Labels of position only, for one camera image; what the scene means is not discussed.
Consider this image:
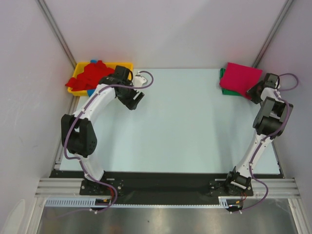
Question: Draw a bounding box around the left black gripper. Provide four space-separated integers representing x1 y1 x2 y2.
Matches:
117 80 144 111

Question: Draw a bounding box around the magenta t shirt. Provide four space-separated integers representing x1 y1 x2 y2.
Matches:
219 62 263 100

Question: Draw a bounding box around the green t shirt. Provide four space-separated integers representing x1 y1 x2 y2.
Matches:
219 68 241 96

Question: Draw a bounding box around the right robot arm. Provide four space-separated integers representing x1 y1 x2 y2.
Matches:
224 73 293 195

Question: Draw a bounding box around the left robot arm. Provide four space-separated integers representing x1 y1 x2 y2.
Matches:
61 65 151 195

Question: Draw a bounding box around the blue t shirt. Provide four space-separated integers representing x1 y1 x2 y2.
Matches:
85 60 101 97

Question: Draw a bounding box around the red t shirt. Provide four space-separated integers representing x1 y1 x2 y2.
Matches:
65 60 115 92

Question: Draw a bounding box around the yellow plastic bin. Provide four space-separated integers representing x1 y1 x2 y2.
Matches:
67 62 134 96

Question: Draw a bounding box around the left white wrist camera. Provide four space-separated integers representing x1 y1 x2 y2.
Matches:
132 71 148 87

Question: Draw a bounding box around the right corner aluminium post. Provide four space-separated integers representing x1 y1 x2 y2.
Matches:
252 0 295 68

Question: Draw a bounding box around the corner aluminium post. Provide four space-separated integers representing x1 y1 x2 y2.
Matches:
252 0 295 68
35 0 77 68

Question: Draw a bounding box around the aluminium frame rail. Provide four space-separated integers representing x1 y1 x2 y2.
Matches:
35 178 300 199

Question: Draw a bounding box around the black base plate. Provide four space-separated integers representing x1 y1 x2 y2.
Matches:
48 170 286 205

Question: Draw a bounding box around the slotted cable duct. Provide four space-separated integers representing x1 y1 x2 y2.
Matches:
45 197 242 209

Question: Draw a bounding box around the left corner aluminium post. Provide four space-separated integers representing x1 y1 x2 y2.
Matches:
35 0 77 68

